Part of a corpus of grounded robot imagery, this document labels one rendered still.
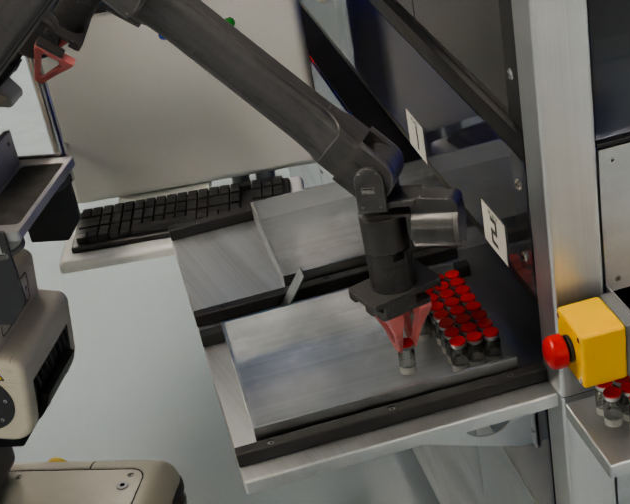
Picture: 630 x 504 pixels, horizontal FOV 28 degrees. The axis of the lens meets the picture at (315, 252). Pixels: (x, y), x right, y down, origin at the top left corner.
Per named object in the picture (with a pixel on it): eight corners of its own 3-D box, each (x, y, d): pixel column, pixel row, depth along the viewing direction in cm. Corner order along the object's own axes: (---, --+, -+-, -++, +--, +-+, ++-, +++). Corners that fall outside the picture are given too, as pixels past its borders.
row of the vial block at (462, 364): (430, 303, 177) (426, 275, 175) (471, 371, 161) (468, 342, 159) (415, 307, 177) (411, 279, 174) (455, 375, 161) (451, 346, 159)
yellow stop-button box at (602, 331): (616, 341, 149) (613, 290, 145) (643, 373, 142) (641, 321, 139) (556, 358, 148) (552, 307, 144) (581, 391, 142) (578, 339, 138)
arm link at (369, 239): (361, 193, 155) (351, 215, 150) (416, 190, 153) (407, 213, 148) (370, 241, 158) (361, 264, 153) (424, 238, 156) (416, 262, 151)
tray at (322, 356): (454, 282, 181) (451, 261, 179) (519, 379, 158) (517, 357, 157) (225, 342, 177) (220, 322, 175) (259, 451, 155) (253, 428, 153)
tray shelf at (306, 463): (440, 169, 217) (439, 159, 216) (617, 389, 157) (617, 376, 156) (170, 238, 211) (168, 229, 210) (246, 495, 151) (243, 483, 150)
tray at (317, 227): (448, 170, 212) (446, 152, 210) (504, 238, 189) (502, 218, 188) (254, 221, 208) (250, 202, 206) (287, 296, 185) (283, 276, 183)
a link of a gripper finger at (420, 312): (441, 348, 160) (430, 286, 156) (393, 371, 158) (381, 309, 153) (413, 326, 166) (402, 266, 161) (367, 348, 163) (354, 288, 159)
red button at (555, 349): (570, 351, 146) (568, 323, 144) (584, 369, 142) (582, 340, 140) (539, 360, 145) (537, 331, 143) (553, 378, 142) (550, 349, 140)
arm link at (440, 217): (367, 144, 154) (351, 169, 147) (459, 138, 151) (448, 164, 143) (381, 233, 159) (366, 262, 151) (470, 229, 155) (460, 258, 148)
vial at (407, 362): (414, 365, 165) (411, 337, 162) (418, 373, 163) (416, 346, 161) (397, 368, 164) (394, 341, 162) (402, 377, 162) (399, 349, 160)
